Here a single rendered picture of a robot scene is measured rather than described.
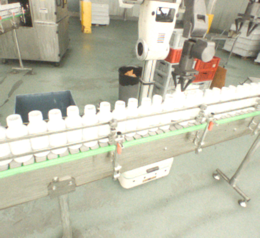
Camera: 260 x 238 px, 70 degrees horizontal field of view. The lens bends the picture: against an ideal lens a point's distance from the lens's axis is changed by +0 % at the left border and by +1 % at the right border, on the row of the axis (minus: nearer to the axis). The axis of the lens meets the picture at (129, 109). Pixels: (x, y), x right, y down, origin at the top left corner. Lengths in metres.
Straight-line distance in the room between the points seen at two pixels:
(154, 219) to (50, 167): 1.19
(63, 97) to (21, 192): 0.67
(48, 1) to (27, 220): 3.52
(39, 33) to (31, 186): 3.76
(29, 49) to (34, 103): 3.25
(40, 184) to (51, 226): 0.96
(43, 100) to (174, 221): 1.36
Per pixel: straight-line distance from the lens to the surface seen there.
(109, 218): 1.71
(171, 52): 3.07
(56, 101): 1.29
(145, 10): 1.36
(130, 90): 2.49
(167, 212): 1.82
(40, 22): 4.26
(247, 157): 1.92
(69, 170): 0.77
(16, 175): 0.74
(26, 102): 1.29
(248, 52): 7.88
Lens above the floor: 1.52
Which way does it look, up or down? 31 degrees down
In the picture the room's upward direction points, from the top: 7 degrees clockwise
